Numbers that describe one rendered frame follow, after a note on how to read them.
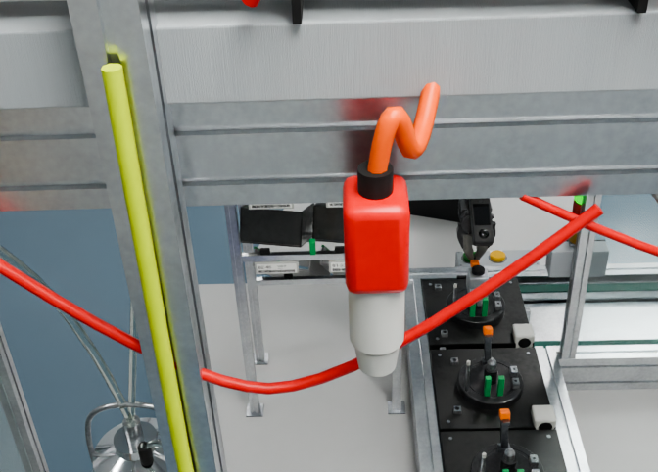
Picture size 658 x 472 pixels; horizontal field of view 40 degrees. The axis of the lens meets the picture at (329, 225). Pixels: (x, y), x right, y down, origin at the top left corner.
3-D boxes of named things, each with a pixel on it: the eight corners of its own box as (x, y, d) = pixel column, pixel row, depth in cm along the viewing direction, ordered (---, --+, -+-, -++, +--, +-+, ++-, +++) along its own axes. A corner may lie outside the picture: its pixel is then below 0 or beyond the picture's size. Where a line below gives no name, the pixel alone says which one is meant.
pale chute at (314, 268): (278, 280, 226) (280, 262, 227) (329, 285, 224) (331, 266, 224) (251, 265, 199) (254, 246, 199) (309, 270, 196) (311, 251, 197)
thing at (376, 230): (347, 283, 79) (339, 32, 65) (438, 281, 79) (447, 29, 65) (349, 387, 69) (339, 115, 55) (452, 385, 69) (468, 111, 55)
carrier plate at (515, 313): (421, 285, 228) (421, 278, 227) (516, 283, 227) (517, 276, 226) (429, 351, 208) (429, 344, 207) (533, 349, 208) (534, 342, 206)
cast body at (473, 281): (465, 283, 216) (467, 260, 212) (484, 283, 216) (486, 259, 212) (469, 306, 209) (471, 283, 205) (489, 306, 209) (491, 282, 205)
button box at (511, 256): (454, 268, 241) (455, 250, 238) (533, 266, 241) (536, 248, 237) (457, 285, 235) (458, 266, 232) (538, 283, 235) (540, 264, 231)
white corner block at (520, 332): (510, 336, 212) (511, 323, 209) (530, 335, 211) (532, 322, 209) (513, 350, 208) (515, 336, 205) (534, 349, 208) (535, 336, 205)
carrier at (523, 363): (429, 355, 207) (431, 314, 200) (535, 353, 206) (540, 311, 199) (439, 436, 187) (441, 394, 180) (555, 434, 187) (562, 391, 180)
